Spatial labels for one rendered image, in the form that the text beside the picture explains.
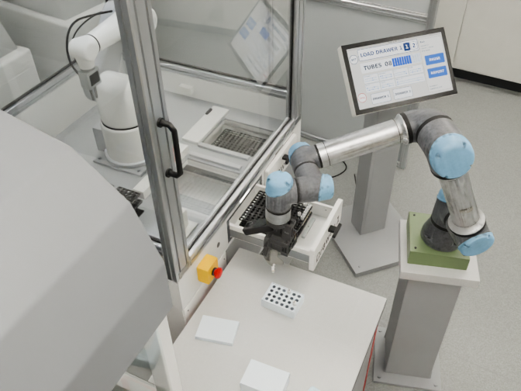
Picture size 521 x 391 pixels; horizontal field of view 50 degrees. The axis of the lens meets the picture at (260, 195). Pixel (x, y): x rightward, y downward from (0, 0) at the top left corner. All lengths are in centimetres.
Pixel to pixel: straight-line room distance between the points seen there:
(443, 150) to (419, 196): 202
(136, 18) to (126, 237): 50
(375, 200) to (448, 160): 150
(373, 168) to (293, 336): 127
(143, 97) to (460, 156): 85
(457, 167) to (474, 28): 308
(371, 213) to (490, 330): 84
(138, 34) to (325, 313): 112
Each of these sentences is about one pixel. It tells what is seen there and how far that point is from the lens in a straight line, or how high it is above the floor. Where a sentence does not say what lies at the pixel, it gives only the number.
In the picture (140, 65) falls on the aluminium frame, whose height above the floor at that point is 171.
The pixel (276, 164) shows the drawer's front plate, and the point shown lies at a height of 91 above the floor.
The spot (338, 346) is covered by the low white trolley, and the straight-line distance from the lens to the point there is 187.
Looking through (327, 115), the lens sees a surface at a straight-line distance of 380.
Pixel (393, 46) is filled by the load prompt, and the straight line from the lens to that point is 262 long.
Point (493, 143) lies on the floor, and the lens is 420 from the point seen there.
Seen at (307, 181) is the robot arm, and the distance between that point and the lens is 156.
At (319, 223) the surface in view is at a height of 84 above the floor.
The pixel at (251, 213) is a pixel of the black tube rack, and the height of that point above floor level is 90.
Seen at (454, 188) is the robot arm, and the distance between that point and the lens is 172.
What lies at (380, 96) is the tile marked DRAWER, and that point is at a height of 101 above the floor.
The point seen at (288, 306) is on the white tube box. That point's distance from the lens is 191.
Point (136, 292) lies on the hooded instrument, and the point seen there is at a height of 151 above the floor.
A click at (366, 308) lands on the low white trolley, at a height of 76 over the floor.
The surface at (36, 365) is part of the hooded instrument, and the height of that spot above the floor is 157.
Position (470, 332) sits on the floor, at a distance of 297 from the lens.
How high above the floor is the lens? 232
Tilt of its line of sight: 42 degrees down
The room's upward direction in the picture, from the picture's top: 1 degrees counter-clockwise
